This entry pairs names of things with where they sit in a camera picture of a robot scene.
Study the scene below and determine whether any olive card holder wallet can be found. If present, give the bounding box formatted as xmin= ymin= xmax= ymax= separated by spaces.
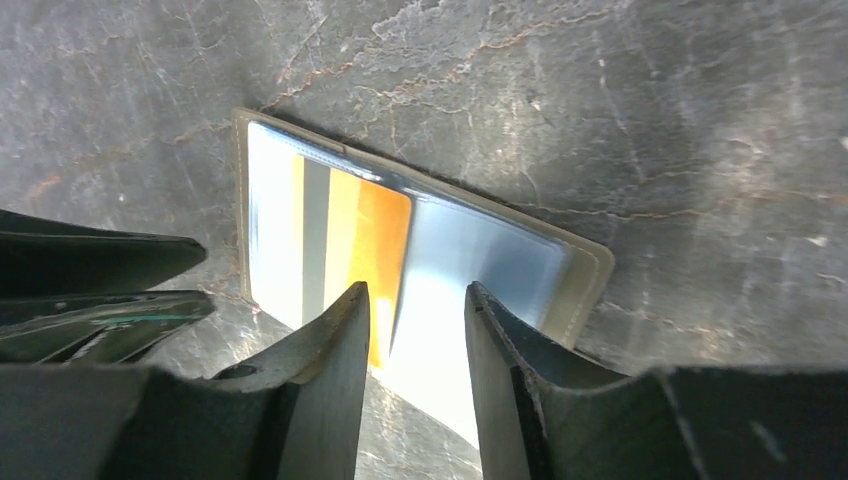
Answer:
xmin=231 ymin=108 xmax=615 ymax=444

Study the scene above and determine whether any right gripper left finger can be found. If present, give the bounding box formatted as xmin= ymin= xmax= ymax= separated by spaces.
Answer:
xmin=1 ymin=282 xmax=370 ymax=479

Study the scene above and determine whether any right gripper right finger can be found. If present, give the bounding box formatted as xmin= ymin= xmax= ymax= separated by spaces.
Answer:
xmin=465 ymin=283 xmax=847 ymax=479

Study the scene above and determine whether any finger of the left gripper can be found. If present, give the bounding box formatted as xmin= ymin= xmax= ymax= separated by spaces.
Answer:
xmin=1 ymin=210 xmax=207 ymax=299
xmin=1 ymin=290 xmax=215 ymax=364

